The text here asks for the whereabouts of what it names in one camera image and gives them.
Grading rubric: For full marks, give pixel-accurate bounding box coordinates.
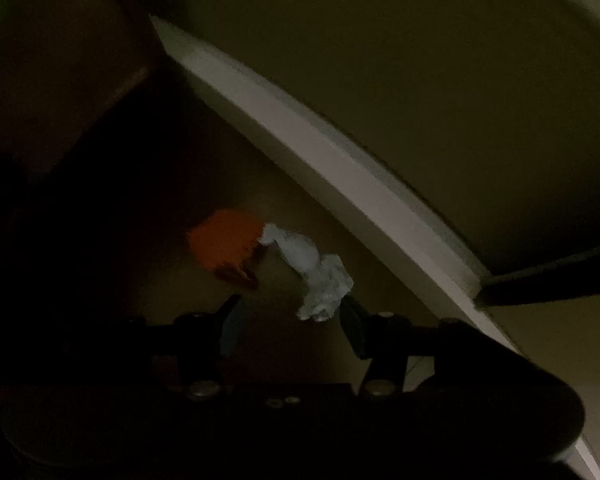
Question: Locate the dark wooden furniture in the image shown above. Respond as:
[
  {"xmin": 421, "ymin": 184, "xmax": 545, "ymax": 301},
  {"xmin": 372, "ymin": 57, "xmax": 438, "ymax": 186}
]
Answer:
[{"xmin": 0, "ymin": 0, "xmax": 181, "ymax": 176}]

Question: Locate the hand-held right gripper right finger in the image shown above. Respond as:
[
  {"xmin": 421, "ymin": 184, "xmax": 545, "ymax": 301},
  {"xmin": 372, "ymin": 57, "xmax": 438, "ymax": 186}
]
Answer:
[{"xmin": 339, "ymin": 294, "xmax": 448, "ymax": 397}]

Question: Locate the orange wrapper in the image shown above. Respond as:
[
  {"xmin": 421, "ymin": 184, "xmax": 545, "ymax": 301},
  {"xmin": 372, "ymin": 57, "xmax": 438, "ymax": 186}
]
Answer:
[{"xmin": 186, "ymin": 208, "xmax": 264, "ymax": 289}]

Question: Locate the dark door frame bar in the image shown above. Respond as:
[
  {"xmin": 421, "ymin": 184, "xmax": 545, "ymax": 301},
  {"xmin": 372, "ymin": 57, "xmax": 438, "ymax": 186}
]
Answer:
[{"xmin": 479, "ymin": 239, "xmax": 600, "ymax": 309}]

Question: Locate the white paper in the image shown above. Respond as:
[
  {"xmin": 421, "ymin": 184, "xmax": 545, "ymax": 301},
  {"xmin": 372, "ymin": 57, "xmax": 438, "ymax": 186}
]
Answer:
[{"xmin": 259, "ymin": 222, "xmax": 356, "ymax": 323}]

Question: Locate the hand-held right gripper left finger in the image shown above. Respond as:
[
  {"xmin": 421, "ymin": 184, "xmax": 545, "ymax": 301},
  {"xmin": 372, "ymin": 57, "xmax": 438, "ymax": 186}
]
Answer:
[{"xmin": 125, "ymin": 294, "xmax": 247, "ymax": 402}]

